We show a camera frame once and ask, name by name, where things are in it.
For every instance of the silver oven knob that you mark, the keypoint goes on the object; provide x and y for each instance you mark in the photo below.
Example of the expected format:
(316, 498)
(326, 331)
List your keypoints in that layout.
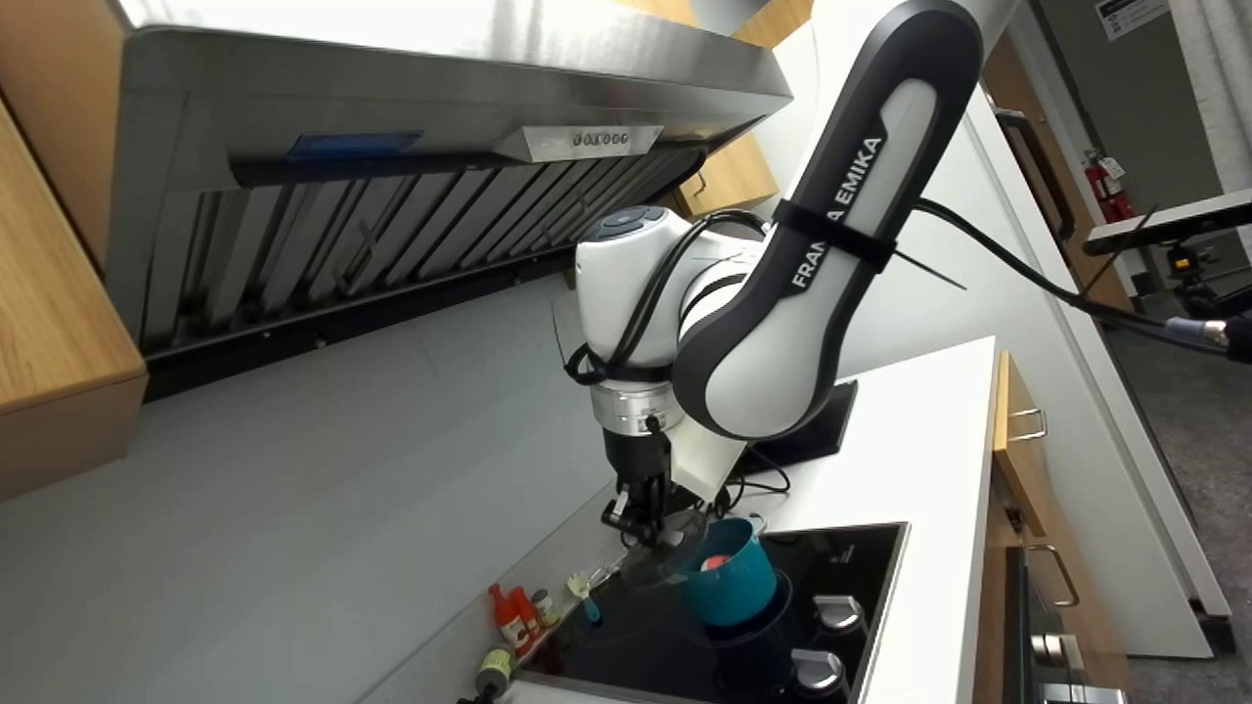
(1046, 646)

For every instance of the white wall sign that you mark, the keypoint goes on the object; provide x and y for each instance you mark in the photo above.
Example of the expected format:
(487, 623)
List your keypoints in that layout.
(1127, 15)

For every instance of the small yellowish bottle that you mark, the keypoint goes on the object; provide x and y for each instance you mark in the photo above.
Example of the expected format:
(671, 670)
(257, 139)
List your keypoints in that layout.
(494, 666)

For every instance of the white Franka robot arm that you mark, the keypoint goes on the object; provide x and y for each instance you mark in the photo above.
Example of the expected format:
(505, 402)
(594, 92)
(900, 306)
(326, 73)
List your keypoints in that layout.
(755, 366)

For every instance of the blue pot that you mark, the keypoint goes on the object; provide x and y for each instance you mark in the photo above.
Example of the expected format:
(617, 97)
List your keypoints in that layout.
(745, 593)

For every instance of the wooden base cabinets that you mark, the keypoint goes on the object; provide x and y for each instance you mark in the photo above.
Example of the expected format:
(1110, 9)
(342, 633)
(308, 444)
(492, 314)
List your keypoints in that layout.
(1032, 492)

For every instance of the black glass cooktop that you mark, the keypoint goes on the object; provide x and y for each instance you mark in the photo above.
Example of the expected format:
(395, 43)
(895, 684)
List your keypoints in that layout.
(638, 640)

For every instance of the black oven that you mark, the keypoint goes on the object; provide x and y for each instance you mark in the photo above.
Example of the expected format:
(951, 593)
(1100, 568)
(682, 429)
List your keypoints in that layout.
(1028, 610)

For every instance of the red fire extinguisher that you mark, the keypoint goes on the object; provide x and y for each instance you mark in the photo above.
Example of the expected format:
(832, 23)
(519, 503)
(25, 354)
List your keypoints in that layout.
(1114, 187)

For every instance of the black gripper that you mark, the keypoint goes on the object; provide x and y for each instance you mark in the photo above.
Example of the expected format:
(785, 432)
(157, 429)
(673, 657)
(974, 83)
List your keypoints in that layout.
(644, 470)

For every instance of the black metal stand bar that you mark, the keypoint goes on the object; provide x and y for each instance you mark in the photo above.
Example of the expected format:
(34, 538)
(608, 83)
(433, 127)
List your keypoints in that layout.
(1177, 225)

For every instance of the wooden door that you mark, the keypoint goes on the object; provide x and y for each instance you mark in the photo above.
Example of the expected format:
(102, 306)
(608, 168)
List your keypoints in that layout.
(1100, 279)

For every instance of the black stand equipment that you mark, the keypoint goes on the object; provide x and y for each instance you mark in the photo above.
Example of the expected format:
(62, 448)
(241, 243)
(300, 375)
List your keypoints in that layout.
(1216, 279)

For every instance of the small pink object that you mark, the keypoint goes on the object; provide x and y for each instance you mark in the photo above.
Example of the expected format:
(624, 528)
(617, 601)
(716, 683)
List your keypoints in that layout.
(716, 563)

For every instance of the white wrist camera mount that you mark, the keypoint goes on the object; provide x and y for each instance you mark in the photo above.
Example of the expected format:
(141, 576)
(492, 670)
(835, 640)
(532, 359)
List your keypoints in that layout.
(708, 461)

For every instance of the red bottle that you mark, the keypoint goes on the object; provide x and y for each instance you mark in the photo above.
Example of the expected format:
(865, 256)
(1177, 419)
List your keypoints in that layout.
(513, 620)

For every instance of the steel range hood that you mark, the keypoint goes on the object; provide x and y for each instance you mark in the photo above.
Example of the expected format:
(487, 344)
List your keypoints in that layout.
(393, 80)

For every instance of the silver cooktop knob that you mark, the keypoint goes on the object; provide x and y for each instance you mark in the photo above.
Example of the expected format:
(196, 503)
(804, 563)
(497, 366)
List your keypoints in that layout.
(821, 670)
(840, 615)

